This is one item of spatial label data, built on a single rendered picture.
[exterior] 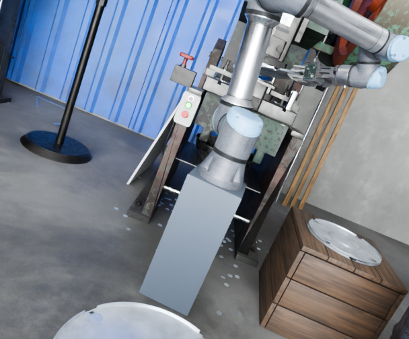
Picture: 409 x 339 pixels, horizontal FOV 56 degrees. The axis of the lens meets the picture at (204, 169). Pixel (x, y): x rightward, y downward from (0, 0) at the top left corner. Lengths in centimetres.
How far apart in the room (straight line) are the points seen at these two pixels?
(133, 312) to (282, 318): 84
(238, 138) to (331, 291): 63
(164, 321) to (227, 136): 62
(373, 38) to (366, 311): 89
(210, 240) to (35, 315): 53
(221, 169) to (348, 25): 55
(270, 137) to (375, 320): 81
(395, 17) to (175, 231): 111
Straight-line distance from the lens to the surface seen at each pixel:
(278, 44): 182
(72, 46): 328
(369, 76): 143
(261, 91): 175
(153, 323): 71
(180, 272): 128
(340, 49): 213
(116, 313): 70
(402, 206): 357
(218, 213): 117
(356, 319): 150
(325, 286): 142
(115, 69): 317
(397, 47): 129
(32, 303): 122
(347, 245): 152
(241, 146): 115
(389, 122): 334
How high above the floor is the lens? 79
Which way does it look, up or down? 16 degrees down
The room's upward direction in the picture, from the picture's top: 23 degrees clockwise
